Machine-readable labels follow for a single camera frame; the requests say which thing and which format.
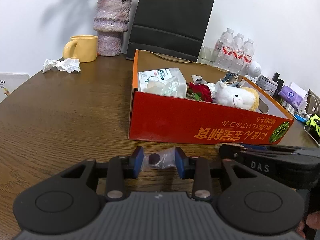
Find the pink textured vase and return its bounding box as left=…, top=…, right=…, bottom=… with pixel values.
left=93, top=0, right=132, bottom=56

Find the right water bottle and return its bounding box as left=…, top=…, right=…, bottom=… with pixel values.
left=240, top=38, right=255, bottom=76

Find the water bottle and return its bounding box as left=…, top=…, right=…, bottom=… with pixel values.
left=229, top=33, right=244, bottom=74
left=213, top=28, right=234, bottom=70
left=240, top=38, right=255, bottom=76

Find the small clear plastic bag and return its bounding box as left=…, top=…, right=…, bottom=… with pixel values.
left=141, top=147, right=176, bottom=171

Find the yellow ceramic mug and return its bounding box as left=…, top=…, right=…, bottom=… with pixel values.
left=62, top=35, right=98, bottom=63

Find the left water bottle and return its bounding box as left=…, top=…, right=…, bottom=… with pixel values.
left=213, top=28, right=234, bottom=70

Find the white wet wipes pack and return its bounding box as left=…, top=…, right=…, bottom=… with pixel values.
left=138, top=68, right=187, bottom=98

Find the crumpled white tissue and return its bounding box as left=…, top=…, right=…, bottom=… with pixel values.
left=42, top=58, right=81, bottom=74

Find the clear plastic wrapper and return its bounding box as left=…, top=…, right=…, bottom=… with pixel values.
left=145, top=77, right=178, bottom=97

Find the purple tissue pack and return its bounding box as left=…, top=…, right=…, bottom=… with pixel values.
left=278, top=86, right=307, bottom=112

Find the blue snack packet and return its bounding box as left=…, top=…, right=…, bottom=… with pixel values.
left=221, top=72, right=246, bottom=88

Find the small tin box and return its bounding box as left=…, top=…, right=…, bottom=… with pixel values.
left=256, top=75, right=278, bottom=96

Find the person's right hand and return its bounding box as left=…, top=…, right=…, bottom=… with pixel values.
left=296, top=211, right=320, bottom=239

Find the middle water bottle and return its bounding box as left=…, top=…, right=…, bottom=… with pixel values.
left=229, top=33, right=244, bottom=74

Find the black paper shopping bag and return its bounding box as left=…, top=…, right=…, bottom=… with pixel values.
left=126, top=0, right=214, bottom=62

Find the clear glass cup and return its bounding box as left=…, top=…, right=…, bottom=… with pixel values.
left=197, top=45, right=214, bottom=66

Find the white and tan plush toy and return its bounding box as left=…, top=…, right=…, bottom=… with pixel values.
left=215, top=81, right=259, bottom=111

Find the red orange cardboard box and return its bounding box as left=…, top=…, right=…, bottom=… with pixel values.
left=128, top=50, right=294, bottom=145

